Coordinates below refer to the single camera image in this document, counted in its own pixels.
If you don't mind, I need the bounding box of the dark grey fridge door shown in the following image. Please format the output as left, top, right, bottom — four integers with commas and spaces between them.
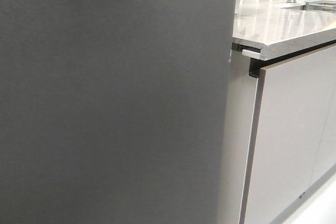
1, 0, 235, 223

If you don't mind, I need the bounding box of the left grey cabinet door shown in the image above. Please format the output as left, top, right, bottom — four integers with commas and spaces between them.
242, 46, 335, 223

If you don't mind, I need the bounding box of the grey cabinet door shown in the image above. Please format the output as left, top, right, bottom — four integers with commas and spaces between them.
242, 46, 335, 223
308, 108, 336, 190

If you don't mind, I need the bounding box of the right grey cabinet door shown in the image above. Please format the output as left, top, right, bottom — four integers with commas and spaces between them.
308, 108, 336, 190

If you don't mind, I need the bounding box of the grey cabinet side panel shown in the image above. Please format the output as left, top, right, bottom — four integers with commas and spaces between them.
216, 50, 257, 223

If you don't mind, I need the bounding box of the white plant pot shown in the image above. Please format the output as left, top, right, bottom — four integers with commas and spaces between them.
235, 0, 243, 15

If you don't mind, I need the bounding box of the grey stone countertop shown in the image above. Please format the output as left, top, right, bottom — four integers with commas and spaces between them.
233, 2, 335, 61

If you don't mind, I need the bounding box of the metal sink drain rack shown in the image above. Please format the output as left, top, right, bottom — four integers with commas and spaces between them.
303, 1, 335, 13

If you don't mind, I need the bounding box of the steel sink basin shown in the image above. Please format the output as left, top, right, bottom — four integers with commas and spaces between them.
272, 1, 336, 14

